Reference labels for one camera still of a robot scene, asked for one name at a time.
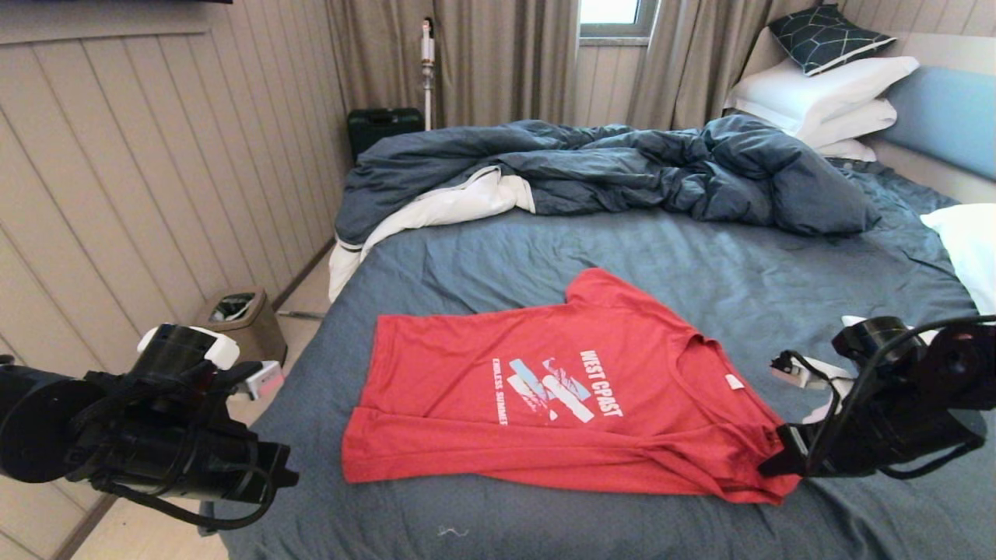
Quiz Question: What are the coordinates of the red printed t-shirt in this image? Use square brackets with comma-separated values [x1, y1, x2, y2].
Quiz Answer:
[341, 268, 802, 505]

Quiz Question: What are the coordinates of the flat white remote control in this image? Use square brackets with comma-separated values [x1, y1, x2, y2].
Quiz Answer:
[840, 315, 942, 347]

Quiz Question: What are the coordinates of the beige trash bin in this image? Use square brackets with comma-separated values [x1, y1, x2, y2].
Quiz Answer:
[193, 288, 288, 368]

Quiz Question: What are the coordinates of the blue-grey bed sheet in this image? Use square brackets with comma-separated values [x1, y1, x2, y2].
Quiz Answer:
[196, 159, 996, 560]

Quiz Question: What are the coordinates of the dark blue crumpled duvet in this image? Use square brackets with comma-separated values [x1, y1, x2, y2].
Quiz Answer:
[328, 113, 884, 304]

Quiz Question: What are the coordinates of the blue headboard cushion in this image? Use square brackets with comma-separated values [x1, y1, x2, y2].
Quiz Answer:
[878, 65, 996, 182]

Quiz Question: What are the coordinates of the dark green suitcase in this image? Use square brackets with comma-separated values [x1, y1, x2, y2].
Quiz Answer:
[346, 107, 426, 166]

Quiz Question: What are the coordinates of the large white pillow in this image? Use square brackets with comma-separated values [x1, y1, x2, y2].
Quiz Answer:
[724, 54, 921, 141]

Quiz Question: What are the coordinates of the beige curtain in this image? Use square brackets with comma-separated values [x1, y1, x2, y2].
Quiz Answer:
[325, 0, 581, 130]
[626, 0, 819, 131]

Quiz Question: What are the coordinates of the dark geometric patterned cushion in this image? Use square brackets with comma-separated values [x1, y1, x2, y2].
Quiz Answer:
[767, 3, 897, 77]

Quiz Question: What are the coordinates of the white stick vacuum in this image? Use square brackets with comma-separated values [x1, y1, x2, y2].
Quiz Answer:
[419, 17, 436, 131]

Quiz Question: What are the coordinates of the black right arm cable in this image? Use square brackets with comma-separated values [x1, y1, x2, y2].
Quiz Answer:
[778, 315, 996, 477]

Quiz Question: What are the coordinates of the window with grey frame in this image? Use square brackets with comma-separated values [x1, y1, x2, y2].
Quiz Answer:
[578, 0, 659, 40]

